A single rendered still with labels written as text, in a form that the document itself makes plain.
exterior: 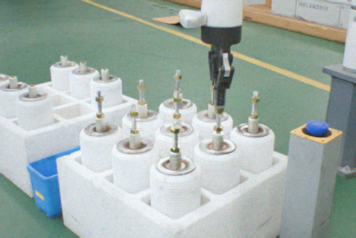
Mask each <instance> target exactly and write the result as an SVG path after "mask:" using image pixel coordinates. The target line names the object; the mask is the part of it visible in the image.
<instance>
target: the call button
mask: <svg viewBox="0 0 356 238"><path fill-rule="evenodd" d="M306 129H308V132H309V133H311V134H315V135H323V134H325V133H326V132H327V131H328V130H329V125H328V124H327V123H326V122H321V121H317V120H313V121H309V122H307V123H306Z"/></svg>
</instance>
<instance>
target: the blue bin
mask: <svg viewBox="0 0 356 238"><path fill-rule="evenodd" d="M79 150H81V146H77V147H75V148H70V149H69V150H65V151H63V152H58V153H56V154H53V155H49V156H47V157H44V158H42V159H37V160H35V161H32V162H29V163H27V165H26V169H27V171H28V172H29V173H30V180H31V185H32V188H33V194H34V201H35V206H36V207H37V208H38V209H39V210H41V211H42V212H43V213H44V214H45V215H46V216H48V217H49V218H50V219H56V218H59V217H61V216H62V215H63V208H62V202H61V196H60V187H59V181H58V166H57V158H60V157H62V156H65V155H71V154H72V153H73V152H78V151H79Z"/></svg>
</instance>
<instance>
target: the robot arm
mask: <svg viewBox="0 0 356 238"><path fill-rule="evenodd" d="M242 21H243V0H202V8H201V11H193V10H186V9H183V10H181V11H180V13H179V22H180V23H181V25H182V26H183V27H186V28H197V27H201V38H200V39H201V41H202V42H203V43H205V44H207V45H211V51H209V52H208V54H207V56H208V61H209V72H210V80H211V85H212V86H213V99H212V104H213V105H214V106H215V108H216V109H223V108H225V107H226V89H229V87H230V84H231V82H232V79H233V74H234V71H235V69H234V66H232V63H233V54H231V49H230V46H232V45H236V44H238V43H240V41H241V35H242ZM342 70H344V71H347V72H352V73H355V74H356V0H352V1H351V4H350V16H349V21H348V28H347V37H346V44H345V53H344V57H343V65H342Z"/></svg>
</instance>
